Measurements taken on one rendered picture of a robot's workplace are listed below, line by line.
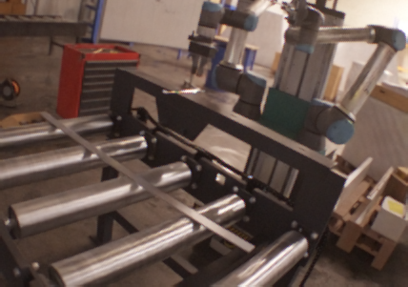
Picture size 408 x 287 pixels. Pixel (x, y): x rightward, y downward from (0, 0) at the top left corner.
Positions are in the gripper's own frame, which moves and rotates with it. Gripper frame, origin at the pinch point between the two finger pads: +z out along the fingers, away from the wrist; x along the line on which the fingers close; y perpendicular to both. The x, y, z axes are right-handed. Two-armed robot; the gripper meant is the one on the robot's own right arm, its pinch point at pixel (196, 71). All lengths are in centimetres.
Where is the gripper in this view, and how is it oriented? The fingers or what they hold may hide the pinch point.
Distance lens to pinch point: 165.7
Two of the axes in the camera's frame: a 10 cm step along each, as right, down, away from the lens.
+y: 6.6, -1.5, 7.4
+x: -7.2, -4.0, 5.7
